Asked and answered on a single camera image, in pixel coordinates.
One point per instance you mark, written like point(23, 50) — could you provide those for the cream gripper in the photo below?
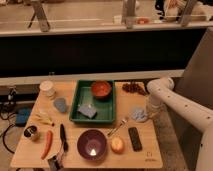
point(153, 114)

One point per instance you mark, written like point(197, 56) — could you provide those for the light blue towel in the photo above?
point(139, 115)

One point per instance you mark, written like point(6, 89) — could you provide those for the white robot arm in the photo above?
point(201, 117)

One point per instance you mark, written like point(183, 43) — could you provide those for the black remote control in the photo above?
point(135, 139)

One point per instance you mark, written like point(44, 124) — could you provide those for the dark red grapes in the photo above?
point(133, 87)

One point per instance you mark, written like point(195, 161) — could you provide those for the orange fruit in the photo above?
point(117, 145)

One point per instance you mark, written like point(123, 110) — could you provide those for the green plastic tray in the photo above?
point(105, 108)

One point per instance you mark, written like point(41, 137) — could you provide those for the red bowl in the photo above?
point(100, 89)

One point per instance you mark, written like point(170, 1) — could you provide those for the blue sponge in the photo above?
point(87, 110)

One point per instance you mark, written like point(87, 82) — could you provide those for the purple bowl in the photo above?
point(92, 145)

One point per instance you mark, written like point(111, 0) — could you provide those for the grey blue cup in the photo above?
point(60, 105)

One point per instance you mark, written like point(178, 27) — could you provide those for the orange carrot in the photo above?
point(48, 144)

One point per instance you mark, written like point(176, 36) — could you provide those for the yellow banana toy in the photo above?
point(45, 119)

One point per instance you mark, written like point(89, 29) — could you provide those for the silver binder clip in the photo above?
point(55, 162)

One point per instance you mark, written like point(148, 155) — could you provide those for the blue box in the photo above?
point(22, 116)

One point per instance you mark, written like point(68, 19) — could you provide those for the black handled knife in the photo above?
point(63, 138)

